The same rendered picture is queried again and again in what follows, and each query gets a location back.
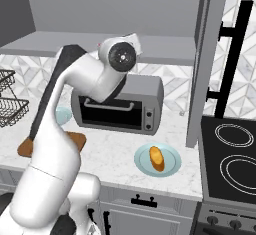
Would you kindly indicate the light blue plate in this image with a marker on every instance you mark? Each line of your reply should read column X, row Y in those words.
column 171, row 160

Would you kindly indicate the golden brown croissant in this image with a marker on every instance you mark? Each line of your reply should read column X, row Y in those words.
column 156, row 159

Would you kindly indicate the grey wall cabinet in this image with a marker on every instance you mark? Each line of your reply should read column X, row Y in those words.
column 100, row 5

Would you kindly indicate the brown wooden cutting board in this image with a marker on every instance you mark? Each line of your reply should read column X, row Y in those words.
column 78, row 140

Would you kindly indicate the light blue bowl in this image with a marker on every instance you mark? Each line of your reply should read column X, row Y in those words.
column 64, row 115

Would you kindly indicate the grey base cabinet door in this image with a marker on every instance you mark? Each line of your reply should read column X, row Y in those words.
column 146, row 224

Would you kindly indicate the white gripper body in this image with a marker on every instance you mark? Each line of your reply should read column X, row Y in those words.
column 136, row 44

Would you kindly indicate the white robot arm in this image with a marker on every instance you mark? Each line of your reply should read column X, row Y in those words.
column 53, row 165

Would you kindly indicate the grey oven front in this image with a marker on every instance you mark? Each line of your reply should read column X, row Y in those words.
column 226, row 214

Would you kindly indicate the grey toaster oven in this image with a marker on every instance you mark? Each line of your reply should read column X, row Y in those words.
column 150, row 92

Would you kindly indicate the black glass hob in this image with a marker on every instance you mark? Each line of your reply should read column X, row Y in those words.
column 230, row 159

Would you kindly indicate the dark oven knob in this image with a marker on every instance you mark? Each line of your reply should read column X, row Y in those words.
column 211, row 219
column 235, row 224

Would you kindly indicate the grey drawer front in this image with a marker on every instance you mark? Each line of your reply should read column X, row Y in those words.
column 173, row 200

